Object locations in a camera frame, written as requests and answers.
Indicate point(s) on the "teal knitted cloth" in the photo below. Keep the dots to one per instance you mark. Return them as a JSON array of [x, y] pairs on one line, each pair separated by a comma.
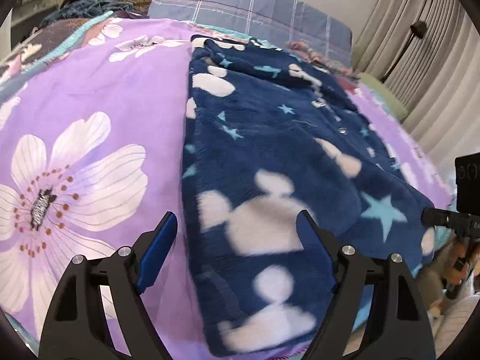
[[86, 9]]

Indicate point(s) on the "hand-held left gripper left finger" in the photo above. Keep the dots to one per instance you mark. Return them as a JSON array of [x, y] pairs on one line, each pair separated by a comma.
[[161, 247]]

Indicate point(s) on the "navy fleece star garment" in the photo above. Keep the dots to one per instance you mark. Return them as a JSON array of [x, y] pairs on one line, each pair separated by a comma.
[[285, 138]]

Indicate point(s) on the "purple floral bedsheet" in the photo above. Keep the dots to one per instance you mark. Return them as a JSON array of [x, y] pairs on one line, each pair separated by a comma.
[[112, 82]]

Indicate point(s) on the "person's right hand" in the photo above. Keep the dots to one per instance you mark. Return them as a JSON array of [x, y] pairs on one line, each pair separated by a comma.
[[459, 270]]

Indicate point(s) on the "blue plaid pillow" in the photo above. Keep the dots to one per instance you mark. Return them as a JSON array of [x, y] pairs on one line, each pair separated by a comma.
[[243, 3]]

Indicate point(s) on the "dark floral blanket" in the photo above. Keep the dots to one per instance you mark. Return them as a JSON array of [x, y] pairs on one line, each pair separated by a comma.
[[48, 41]]

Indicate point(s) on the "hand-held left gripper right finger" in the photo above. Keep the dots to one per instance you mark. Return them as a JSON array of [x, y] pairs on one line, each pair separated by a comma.
[[314, 240]]

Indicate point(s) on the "pink folded garment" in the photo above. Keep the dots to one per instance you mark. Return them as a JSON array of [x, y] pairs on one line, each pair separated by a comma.
[[348, 82]]

